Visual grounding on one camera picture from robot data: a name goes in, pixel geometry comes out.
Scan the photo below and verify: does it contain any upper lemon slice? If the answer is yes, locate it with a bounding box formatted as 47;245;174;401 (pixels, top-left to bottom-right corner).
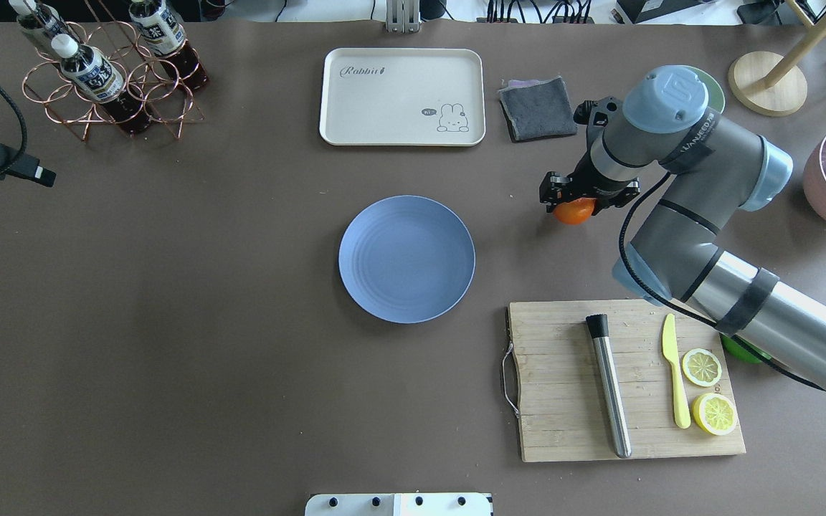
680;348;723;388

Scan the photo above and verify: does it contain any orange mandarin fruit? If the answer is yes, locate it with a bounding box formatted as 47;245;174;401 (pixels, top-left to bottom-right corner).
553;197;596;225

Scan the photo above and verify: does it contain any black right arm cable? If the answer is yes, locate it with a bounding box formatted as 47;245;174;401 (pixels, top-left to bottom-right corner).
618;172;826;391

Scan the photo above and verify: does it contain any front tea bottle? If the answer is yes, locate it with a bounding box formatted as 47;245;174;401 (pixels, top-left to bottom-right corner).
50;34;151;134

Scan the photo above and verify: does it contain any bamboo cutting board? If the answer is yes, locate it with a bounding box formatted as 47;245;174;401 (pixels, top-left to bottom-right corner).
507;300;746;463

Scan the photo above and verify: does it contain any green lime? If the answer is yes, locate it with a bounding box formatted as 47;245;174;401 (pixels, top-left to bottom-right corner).
720;334;772;365

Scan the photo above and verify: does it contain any steel muddler black tip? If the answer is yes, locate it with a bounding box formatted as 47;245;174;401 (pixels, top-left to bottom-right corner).
584;313;632;459

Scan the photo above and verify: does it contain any mint green bowl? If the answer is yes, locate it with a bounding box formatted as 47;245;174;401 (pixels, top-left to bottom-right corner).
685;65;726;113

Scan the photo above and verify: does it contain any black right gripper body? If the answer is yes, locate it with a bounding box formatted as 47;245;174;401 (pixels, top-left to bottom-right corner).
569;153;640;200

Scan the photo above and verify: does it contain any lemon slice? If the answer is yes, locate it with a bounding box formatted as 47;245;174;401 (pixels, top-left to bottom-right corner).
691;393;739;436
680;348;723;388

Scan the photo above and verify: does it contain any white panel with black knobs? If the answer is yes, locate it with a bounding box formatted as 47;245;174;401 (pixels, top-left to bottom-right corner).
304;491;494;515

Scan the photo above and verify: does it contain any cream rabbit tray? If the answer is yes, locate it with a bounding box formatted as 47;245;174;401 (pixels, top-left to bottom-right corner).
318;48;486;147

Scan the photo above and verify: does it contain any copper wire bottle rack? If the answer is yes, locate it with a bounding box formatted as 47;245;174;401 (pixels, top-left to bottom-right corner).
21;1;204;140

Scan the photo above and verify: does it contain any blue round plate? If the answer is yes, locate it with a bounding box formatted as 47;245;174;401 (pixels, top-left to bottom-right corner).
338;195;476;324

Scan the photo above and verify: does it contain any tea bottle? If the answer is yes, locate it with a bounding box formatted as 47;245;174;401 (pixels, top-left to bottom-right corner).
50;34;151;134
128;1;209;92
9;0;79;56

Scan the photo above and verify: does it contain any grey folded cloth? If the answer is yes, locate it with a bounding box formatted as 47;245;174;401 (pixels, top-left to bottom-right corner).
498;76;578;143

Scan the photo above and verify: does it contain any grey metal bracket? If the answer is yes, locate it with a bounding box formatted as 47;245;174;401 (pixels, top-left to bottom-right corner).
386;0;422;34

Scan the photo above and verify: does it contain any left back tea bottle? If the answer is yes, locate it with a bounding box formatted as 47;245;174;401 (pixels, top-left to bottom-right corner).
9;0;79;56

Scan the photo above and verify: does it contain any yellow plastic knife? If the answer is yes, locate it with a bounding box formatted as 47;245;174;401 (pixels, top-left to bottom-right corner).
661;313;691;429

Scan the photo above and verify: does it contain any wooden stand with round base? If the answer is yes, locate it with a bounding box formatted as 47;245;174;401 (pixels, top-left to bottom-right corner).
728;1;826;117

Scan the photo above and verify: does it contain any lower lemon slice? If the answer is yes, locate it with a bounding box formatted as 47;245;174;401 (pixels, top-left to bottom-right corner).
691;393;739;436

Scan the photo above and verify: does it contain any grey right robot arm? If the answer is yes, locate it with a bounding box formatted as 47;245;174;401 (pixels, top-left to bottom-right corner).
538;65;826;390

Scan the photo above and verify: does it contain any right back tea bottle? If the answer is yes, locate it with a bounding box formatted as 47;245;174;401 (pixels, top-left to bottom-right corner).
128;1;209;92

